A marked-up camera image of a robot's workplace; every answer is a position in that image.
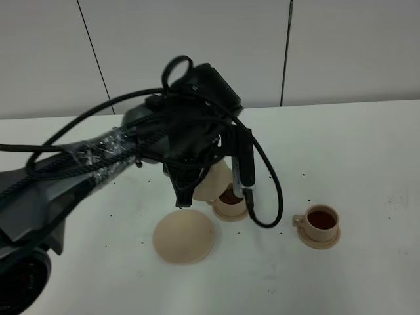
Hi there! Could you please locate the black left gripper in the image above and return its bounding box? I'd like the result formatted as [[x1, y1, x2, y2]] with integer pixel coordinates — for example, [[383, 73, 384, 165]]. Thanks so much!
[[162, 137, 222, 208]]

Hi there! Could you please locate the beige teapot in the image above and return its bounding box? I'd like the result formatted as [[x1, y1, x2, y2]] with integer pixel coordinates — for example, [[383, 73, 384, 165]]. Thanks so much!
[[192, 160, 232, 202]]

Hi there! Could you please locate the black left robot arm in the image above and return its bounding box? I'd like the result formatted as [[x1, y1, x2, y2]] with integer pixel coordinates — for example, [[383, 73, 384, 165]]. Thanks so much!
[[1, 56, 242, 314]]

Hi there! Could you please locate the beige teapot saucer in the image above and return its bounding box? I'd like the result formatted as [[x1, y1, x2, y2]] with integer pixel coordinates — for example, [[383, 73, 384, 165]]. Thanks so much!
[[152, 209, 215, 265]]

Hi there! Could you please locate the beige teacup left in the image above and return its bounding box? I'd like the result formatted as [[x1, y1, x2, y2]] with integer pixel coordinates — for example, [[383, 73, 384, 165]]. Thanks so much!
[[215, 183, 245, 204]]

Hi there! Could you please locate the beige teacup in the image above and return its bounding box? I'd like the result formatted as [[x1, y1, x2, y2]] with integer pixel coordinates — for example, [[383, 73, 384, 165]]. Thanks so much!
[[292, 205, 339, 242], [215, 183, 245, 204]]

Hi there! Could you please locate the beige saucer left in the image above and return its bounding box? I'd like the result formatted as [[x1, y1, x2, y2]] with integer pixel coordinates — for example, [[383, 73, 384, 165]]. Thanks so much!
[[208, 198, 249, 222]]

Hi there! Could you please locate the beige teacup right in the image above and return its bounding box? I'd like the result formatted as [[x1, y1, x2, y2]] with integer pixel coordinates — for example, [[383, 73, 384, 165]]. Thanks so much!
[[292, 205, 339, 242]]

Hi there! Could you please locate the beige saucer right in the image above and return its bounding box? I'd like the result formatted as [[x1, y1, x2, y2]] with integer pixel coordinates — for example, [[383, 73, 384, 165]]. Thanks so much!
[[297, 228, 341, 250]]

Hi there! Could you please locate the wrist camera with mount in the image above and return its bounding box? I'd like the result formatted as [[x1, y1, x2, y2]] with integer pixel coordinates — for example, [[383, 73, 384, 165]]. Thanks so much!
[[221, 125, 255, 198]]

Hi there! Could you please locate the loose black usb cable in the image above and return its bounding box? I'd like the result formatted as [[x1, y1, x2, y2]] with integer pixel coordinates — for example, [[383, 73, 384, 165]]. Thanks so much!
[[0, 114, 237, 165]]

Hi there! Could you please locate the black braided cable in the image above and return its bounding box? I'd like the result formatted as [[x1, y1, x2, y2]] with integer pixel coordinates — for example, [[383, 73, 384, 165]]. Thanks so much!
[[0, 55, 284, 228]]

